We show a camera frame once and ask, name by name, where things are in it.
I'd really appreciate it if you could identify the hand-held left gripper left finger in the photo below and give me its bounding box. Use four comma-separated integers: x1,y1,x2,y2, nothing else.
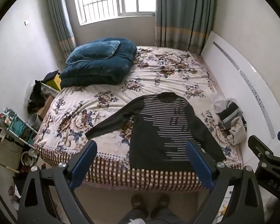
17,139,98,224

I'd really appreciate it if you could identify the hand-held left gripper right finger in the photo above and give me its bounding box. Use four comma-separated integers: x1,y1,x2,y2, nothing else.
185,139,265,224

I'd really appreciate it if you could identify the dark cap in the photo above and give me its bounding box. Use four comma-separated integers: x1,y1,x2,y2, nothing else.
43,70,60,83

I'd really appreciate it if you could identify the white cloth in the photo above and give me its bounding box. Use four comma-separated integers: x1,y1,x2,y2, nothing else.
212,96,237,113

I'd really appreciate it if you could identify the person's left shoe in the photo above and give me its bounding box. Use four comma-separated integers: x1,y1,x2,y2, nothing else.
130,194,149,215

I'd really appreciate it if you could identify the yellow box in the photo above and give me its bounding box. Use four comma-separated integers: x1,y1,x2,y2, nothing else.
47,73,62,91

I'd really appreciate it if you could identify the folded blue quilt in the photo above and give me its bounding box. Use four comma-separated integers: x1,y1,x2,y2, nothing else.
59,37,138,88

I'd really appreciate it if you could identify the beige cloth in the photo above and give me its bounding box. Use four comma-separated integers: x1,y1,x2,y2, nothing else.
227,117,248,145

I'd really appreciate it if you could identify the blue pillow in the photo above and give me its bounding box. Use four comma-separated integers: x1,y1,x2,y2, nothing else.
65,40,121,66

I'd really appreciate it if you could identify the person's right shoe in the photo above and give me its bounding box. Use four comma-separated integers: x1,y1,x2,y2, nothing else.
150,194,170,218

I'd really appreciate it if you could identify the white headboard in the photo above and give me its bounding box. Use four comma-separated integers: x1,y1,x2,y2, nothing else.
201,30,280,143

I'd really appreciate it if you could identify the grey bucket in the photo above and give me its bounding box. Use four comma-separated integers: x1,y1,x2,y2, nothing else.
29,113,42,132

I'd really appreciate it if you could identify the bed with floral sheet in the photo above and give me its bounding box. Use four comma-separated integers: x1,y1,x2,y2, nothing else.
34,45,245,192

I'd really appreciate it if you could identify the grey-blue curtain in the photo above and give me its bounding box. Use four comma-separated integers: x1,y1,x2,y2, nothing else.
155,0,219,55
45,0,77,60

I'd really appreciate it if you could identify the cardboard box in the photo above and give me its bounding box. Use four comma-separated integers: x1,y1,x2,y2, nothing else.
37,96,55,121

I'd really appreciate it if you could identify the teal storage rack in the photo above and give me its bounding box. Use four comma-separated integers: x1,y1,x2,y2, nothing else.
3,107,38,150

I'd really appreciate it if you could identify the person's shoe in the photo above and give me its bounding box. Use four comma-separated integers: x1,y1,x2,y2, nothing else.
130,194,149,215
150,194,170,218

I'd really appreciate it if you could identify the black clothes heap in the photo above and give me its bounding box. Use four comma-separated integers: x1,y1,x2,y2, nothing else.
27,80,49,114

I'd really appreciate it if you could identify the wooden stick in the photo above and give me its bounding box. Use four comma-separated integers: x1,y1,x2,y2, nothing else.
0,157,19,174

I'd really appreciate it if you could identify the dark striped sweater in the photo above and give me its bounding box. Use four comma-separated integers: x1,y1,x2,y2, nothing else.
85,92,227,172

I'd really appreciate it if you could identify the grey striped garment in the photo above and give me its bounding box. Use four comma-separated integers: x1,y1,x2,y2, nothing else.
217,100,247,131

